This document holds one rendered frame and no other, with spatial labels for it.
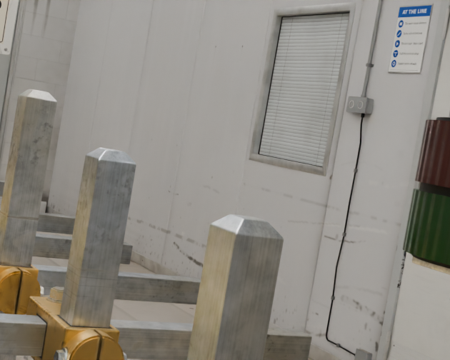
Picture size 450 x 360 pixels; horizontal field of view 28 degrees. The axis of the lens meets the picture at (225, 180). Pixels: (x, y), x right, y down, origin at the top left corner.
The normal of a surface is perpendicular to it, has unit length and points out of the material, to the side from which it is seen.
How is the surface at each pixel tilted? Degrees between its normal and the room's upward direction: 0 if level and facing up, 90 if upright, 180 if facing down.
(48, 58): 90
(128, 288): 90
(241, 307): 90
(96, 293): 90
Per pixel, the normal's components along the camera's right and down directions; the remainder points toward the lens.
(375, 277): -0.87, -0.12
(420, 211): -0.95, -0.15
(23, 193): 0.47, 0.13
